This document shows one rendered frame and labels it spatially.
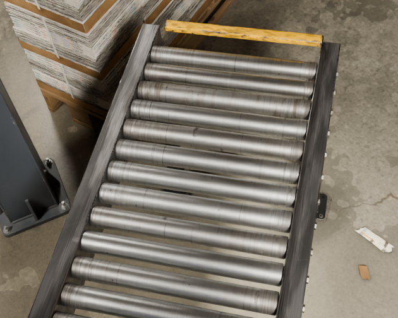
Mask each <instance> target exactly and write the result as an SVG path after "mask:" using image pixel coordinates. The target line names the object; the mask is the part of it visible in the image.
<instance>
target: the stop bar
mask: <svg viewBox="0 0 398 318"><path fill-rule="evenodd" d="M164 30H165V31H167V32H179V33H190V34H197V35H209V36H216V37H227V38H240V39H246V40H258V41H265V42H277V43H283V44H295V45H307V46H314V47H322V46H323V38H324V36H323V35H314V34H307V33H295V32H283V31H276V30H263V29H256V28H244V27H237V26H225V25H213V24H206V23H193V22H187V21H174V20H166V22H165V25H164Z"/></svg>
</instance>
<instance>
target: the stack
mask: <svg viewBox="0 0 398 318"><path fill-rule="evenodd" d="M22 1H26V2H28V3H31V4H34V5H36V6H37V7H38V9H40V8H39V7H41V8H44V9H46V10H48V11H51V12H53V13H55V14H57V15H61V16H63V17H65V18H68V19H71V20H73V21H76V22H78V23H81V24H83V26H84V23H85V22H86V21H87V20H88V19H89V18H90V17H91V16H92V15H93V14H94V13H95V12H96V11H97V10H98V9H99V8H100V6H101V5H102V4H103V3H104V2H105V1H106V0H22ZM162 1H163V0H117V1H116V2H115V4H114V5H113V6H112V7H111V8H110V9H109V10H108V11H107V12H106V13H105V15H104V16H103V17H102V18H101V19H100V20H99V21H98V22H97V23H96V24H95V25H94V26H93V27H92V28H91V29H90V30H89V31H88V32H87V34H85V33H82V32H79V31H78V30H75V29H73V28H70V27H68V26H65V25H62V24H60V23H58V22H56V21H53V20H50V19H48V18H45V17H43V16H40V15H38V14H36V13H33V12H31V11H28V10H26V9H23V8H21V7H19V6H16V5H14V4H11V3H9V2H6V1H5V2H4V4H5V7H6V11H7V12H8V14H9V15H11V18H12V20H13V23H14V26H13V29H14V31H15V34H16V36H17V37H18V39H20V40H21V41H22V42H25V43H27V44H30V45H32V46H34V47H37V48H39V49H42V50H45V51H48V52H50V53H53V54H55V55H57V58H59V56H60V57H63V58H65V59H67V60H69V61H72V62H74V63H77V64H79V65H81V66H84V67H86V68H89V69H92V70H94V71H96V72H99V73H100V72H101V71H102V70H103V69H104V68H105V66H106V65H107V64H108V62H109V61H110V60H111V59H112V58H113V57H114V56H115V54H116V53H117V52H118V50H119V49H120V48H121V47H122V46H123V45H124V44H125V42H126V41H127V40H128V39H129V38H130V37H131V36H132V35H133V33H134V32H135V31H136V30H137V29H138V27H139V26H140V25H141V24H142V23H143V20H144V21H145V24H146V20H147V18H148V17H149V16H150V15H151V14H152V13H153V12H154V10H155V9H156V8H157V7H158V5H159V4H160V3H161V2H162ZM205 1H206V0H172V1H171V2H170V3H169V4H168V5H167V6H166V8H165V9H164V10H163V11H162V12H161V14H160V15H159V16H158V17H157V18H156V19H155V20H154V22H153V23H152V24H151V25H159V26H160V32H161V36H162V43H163V46H166V47H168V46H169V45H170V43H171V42H172V41H173V40H174V39H175V38H176V36H177V35H178V34H179V32H167V31H165V30H164V25H165V22H166V20H174V21H187V22H189V20H190V18H192V17H193V16H194V14H195V13H196V12H197V11H198V10H199V9H200V8H201V6H202V5H203V4H204V3H205ZM234 1H235V0H226V1H225V2H224V3H223V5H222V6H221V7H220V8H219V9H218V11H217V12H216V13H215V14H214V15H213V17H212V18H211V19H210V21H209V22H208V23H207V24H213V25H216V24H217V22H218V21H219V20H220V19H221V18H222V16H223V15H224V13H225V12H226V11H227V10H228V9H229V7H230V6H231V5H232V3H233V2H234ZM220 2H221V0H213V1H212V2H211V3H210V5H209V6H208V7H207V9H206V10H205V11H204V12H203V13H202V15H201V16H200V17H199V18H198V19H197V20H196V21H195V23H203V22H204V21H205V20H206V19H207V17H208V16H209V15H210V14H211V12H212V11H213V10H214V9H215V8H216V6H217V5H218V4H219V3H220ZM205 37H206V35H197V34H190V33H186V34H185V35H184V36H183V37H182V39H181V40H180V41H179V42H178V44H177V45H176V46H175V47H177V48H183V49H195V50H196V48H197V47H198V46H199V45H200V44H201V42H202V41H203V40H204V38H205ZM134 45H135V43H134V44H133V45H132V46H131V47H130V48H129V50H128V51H127V52H126V53H125V55H124V56H123V57H122V58H121V59H120V60H119V61H118V63H117V64H116V65H115V66H114V67H113V68H112V69H111V71H110V72H109V73H108V74H107V76H106V77H105V78H104V79H103V80H102V81H101V80H99V79H97V78H94V77H92V76H89V75H87V74H85V73H82V72H80V71H77V70H75V69H72V68H70V67H67V66H65V65H63V64H60V63H58V62H56V61H53V60H51V59H48V58H46V57H44V56H41V55H38V54H36V53H34V52H31V51H29V50H26V49H24V50H25V53H26V54H27V59H28V60H29V63H30V66H31V67H32V71H34V74H35V77H36V78H37V80H38V81H40V82H42V83H44V84H46V85H49V86H51V87H53V88H55V89H57V90H59V91H62V92H64V93H67V94H69V95H71V96H72V98H74V97H75V98H78V99H80V100H82V101H84V102H86V103H88V104H90V105H93V106H94V107H97V108H99V109H101V110H104V111H106V112H108V111H109V109H110V106H111V103H112V101H113V99H114V96H115V94H116V91H117V88H118V86H119V83H120V81H121V78H122V76H123V73H124V70H125V68H126V65H127V63H128V60H129V58H130V55H131V53H132V50H133V48H134ZM40 90H41V92H42V95H43V96H44V99H45V101H46V104H47V106H48V109H49V110H50V111H52V112H55V111H56V110H57V108H58V107H59V106H60V105H61V104H62V103H63V102H64V103H67V106H68V108H69V111H70V112H71V115H72V118H73V122H75V123H78V124H80V125H82V126H84V127H87V128H89V129H91V130H93V131H95V130H96V129H97V128H98V127H99V125H100V124H101V123H102V121H104V120H105V119H106V117H104V116H102V115H100V114H98V113H95V112H93V111H91V110H88V109H86V108H85V107H82V106H80V105H78V104H76V103H73V102H71V101H69V100H67V99H65V98H63V97H60V96H58V95H56V94H54V93H51V92H49V91H47V90H45V89H43V88H40Z"/></svg>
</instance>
